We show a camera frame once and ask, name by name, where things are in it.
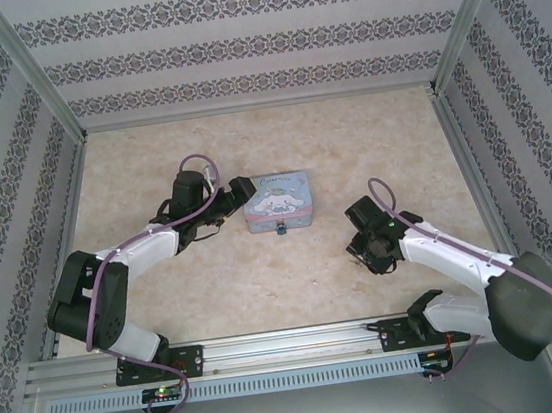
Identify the pastel cartoon tin box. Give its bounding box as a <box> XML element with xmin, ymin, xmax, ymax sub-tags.
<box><xmin>240</xmin><ymin>169</ymin><xmax>317</xmax><ymax>236</ymax></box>

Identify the right green circuit board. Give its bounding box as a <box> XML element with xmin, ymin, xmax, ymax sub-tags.
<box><xmin>419</xmin><ymin>348</ymin><xmax>456</xmax><ymax>377</ymax></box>

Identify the green circuit board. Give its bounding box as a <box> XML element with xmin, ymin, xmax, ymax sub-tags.
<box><xmin>419</xmin><ymin>348</ymin><xmax>456</xmax><ymax>377</ymax></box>
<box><xmin>140</xmin><ymin>384</ymin><xmax>185</xmax><ymax>404</ymax></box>

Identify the left green circuit board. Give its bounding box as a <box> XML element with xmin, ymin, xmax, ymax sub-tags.
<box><xmin>140</xmin><ymin>384</ymin><xmax>185</xmax><ymax>404</ymax></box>

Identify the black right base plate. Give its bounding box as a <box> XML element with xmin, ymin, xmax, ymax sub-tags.
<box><xmin>376</xmin><ymin>308</ymin><xmax>471</xmax><ymax>355</ymax></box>

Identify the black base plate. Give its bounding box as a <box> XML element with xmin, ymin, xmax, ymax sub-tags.
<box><xmin>112</xmin><ymin>342</ymin><xmax>208</xmax><ymax>389</ymax></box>
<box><xmin>376</xmin><ymin>308</ymin><xmax>471</xmax><ymax>355</ymax></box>

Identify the aluminium side rail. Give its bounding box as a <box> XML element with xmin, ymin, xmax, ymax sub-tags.
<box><xmin>428</xmin><ymin>82</ymin><xmax>534</xmax><ymax>267</ymax></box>
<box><xmin>15</xmin><ymin>136</ymin><xmax>116</xmax><ymax>362</ymax></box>

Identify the aluminium mounting rail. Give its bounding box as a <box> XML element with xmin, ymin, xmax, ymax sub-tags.
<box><xmin>20</xmin><ymin>297</ymin><xmax>552</xmax><ymax>400</ymax></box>

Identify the slotted grey cable duct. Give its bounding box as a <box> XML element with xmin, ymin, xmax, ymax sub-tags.
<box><xmin>45</xmin><ymin>352</ymin><xmax>425</xmax><ymax>413</ymax></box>

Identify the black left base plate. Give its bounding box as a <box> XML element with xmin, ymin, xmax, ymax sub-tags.
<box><xmin>112</xmin><ymin>342</ymin><xmax>208</xmax><ymax>389</ymax></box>

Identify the aluminium frame post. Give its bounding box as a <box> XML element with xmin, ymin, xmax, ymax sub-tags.
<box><xmin>417</xmin><ymin>0</ymin><xmax>528</xmax><ymax>97</ymax></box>
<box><xmin>0</xmin><ymin>0</ymin><xmax>91</xmax><ymax>152</ymax></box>

